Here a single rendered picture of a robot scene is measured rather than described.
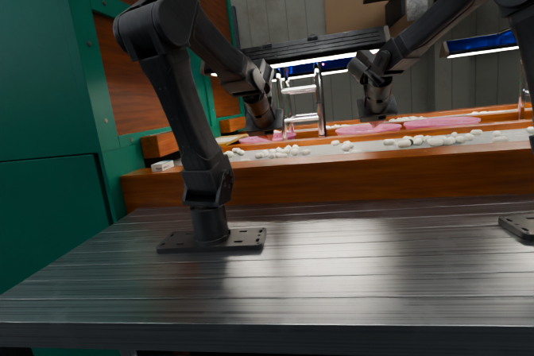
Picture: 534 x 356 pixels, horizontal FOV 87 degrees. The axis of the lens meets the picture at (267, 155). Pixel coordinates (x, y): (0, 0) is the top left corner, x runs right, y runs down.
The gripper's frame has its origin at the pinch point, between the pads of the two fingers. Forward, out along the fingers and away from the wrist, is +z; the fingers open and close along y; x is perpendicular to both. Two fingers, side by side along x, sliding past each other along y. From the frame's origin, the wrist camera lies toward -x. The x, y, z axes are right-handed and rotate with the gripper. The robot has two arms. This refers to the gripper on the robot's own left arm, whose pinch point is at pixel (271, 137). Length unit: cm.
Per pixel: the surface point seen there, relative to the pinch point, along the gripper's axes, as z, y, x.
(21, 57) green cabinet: -35, 59, -9
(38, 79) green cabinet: -31, 55, -4
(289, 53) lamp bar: -6.5, -6.5, -27.6
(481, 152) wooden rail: -9, -48, 14
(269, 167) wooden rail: -9.1, -2.3, 14.6
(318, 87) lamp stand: 14.5, -14.2, -31.2
